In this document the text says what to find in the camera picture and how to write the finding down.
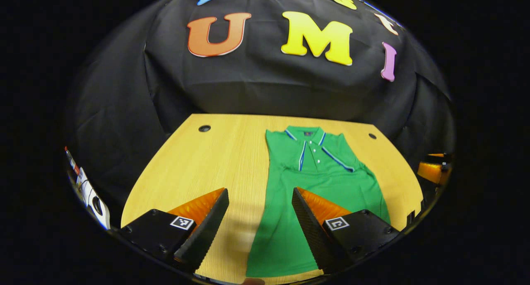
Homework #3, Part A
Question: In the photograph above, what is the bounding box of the green T-shirt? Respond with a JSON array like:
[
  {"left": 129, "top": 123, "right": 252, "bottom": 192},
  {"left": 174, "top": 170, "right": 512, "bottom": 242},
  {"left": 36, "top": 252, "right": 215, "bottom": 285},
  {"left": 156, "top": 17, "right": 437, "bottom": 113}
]
[{"left": 246, "top": 126, "right": 391, "bottom": 278}]

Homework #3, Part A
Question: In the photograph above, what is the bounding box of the black backdrop cloth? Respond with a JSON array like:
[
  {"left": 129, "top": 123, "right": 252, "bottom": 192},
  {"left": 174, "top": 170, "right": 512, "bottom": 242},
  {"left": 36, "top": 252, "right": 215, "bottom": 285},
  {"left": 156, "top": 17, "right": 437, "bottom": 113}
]
[{"left": 64, "top": 0, "right": 456, "bottom": 219}]

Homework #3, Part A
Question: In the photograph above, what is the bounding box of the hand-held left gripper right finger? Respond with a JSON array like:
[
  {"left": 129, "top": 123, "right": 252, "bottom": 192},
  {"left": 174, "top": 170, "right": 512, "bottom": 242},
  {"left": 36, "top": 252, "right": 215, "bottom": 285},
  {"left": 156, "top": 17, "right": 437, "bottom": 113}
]
[{"left": 291, "top": 187, "right": 401, "bottom": 275}]

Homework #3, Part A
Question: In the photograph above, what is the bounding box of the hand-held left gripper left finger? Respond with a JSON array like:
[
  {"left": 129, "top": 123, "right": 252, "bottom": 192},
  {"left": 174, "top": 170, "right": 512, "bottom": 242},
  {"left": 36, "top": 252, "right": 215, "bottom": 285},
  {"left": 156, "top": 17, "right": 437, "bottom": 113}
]
[{"left": 118, "top": 188, "right": 230, "bottom": 273}]

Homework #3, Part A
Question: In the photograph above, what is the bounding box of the clear bottle with red label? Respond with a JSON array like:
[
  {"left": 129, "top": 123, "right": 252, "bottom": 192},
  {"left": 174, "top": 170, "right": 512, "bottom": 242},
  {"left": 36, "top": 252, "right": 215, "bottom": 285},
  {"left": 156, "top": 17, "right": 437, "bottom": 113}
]
[{"left": 65, "top": 146, "right": 82, "bottom": 176}]

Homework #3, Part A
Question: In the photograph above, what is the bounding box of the white side table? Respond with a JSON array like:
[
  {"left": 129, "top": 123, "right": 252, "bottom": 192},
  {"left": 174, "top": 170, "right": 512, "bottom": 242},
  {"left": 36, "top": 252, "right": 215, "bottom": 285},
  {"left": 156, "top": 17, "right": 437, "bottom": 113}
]
[{"left": 77, "top": 167, "right": 111, "bottom": 230}]

